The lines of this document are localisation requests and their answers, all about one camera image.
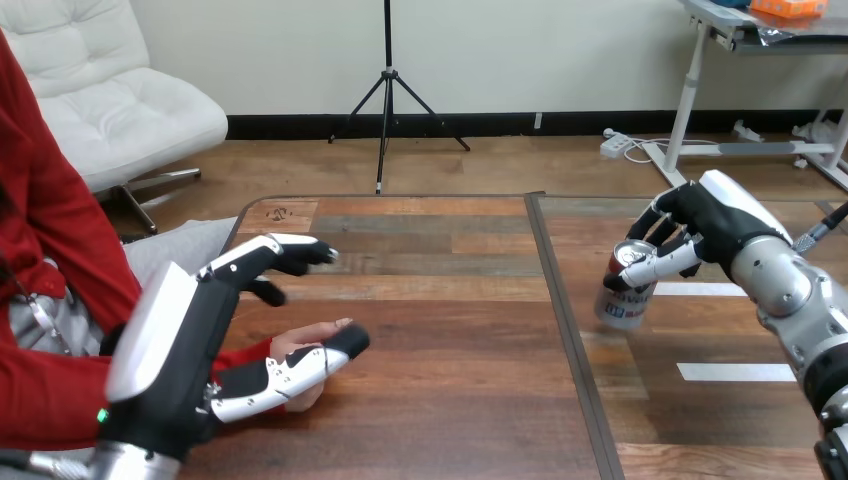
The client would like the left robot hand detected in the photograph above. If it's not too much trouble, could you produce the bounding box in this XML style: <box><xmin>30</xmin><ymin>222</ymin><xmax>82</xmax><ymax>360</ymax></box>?
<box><xmin>99</xmin><ymin>233</ymin><xmax>372</xmax><ymax>464</ymax></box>

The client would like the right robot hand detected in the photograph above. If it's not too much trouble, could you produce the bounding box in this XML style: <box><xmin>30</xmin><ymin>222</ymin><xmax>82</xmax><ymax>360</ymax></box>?
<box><xmin>602</xmin><ymin>169</ymin><xmax>794</xmax><ymax>293</ymax></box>

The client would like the person's hand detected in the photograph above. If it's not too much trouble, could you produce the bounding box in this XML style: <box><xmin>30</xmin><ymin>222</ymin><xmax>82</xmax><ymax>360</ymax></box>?
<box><xmin>269</xmin><ymin>317</ymin><xmax>354</xmax><ymax>414</ymax></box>

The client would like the red and white drink can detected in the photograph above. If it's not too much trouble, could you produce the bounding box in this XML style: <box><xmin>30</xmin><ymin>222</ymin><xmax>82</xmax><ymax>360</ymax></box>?
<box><xmin>593</xmin><ymin>239</ymin><xmax>660</xmax><ymax>332</ymax></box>

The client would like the person's body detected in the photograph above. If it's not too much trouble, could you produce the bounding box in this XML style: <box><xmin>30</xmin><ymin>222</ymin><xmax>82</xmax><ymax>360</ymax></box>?
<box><xmin>0</xmin><ymin>29</ymin><xmax>239</xmax><ymax>362</ymax></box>

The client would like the white desk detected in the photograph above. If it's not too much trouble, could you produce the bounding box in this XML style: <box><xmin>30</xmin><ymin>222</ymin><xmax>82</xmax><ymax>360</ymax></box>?
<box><xmin>641</xmin><ymin>0</ymin><xmax>848</xmax><ymax>194</ymax></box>

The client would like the white power strip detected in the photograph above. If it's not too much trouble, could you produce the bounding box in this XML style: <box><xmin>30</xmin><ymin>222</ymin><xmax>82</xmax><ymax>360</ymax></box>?
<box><xmin>599</xmin><ymin>128</ymin><xmax>631</xmax><ymax>160</ymax></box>

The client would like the foil sheet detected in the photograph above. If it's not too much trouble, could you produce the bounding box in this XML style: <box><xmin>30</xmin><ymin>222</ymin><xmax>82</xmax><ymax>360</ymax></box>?
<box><xmin>753</xmin><ymin>10</ymin><xmax>848</xmax><ymax>48</ymax></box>

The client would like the orange thing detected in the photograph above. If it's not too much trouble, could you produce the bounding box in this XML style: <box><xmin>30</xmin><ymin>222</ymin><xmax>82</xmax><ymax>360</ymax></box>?
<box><xmin>749</xmin><ymin>0</ymin><xmax>830</xmax><ymax>20</ymax></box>

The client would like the black tripod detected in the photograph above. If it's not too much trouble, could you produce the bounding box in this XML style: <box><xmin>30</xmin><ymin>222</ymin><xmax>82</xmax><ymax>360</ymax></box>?
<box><xmin>328</xmin><ymin>0</ymin><xmax>472</xmax><ymax>196</ymax></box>

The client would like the white cushioned chair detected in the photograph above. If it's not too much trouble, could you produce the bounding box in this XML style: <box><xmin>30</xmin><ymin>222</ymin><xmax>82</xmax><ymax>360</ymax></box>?
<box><xmin>0</xmin><ymin>0</ymin><xmax>229</xmax><ymax>237</ymax></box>

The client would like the tangle of cables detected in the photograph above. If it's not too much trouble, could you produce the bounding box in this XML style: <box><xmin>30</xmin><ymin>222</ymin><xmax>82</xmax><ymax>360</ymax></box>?
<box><xmin>621</xmin><ymin>135</ymin><xmax>705</xmax><ymax>166</ymax></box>

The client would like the black cable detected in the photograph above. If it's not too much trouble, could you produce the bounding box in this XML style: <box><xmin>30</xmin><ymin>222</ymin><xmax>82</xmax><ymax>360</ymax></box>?
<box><xmin>792</xmin><ymin>201</ymin><xmax>848</xmax><ymax>257</ymax></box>

